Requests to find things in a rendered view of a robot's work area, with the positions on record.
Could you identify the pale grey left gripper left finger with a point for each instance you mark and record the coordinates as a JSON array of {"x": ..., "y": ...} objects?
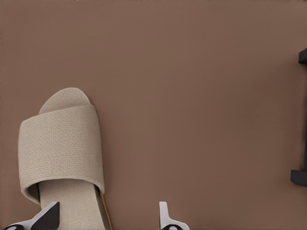
[{"x": 45, "y": 216}]

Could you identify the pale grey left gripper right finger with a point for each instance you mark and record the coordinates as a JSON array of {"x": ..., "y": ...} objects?
[{"x": 165, "y": 219}]

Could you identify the black shoe rack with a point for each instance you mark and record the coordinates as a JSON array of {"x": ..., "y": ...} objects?
[{"x": 301, "y": 177}]

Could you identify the beige open-toe slipper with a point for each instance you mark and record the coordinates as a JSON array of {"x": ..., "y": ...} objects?
[{"x": 62, "y": 148}]

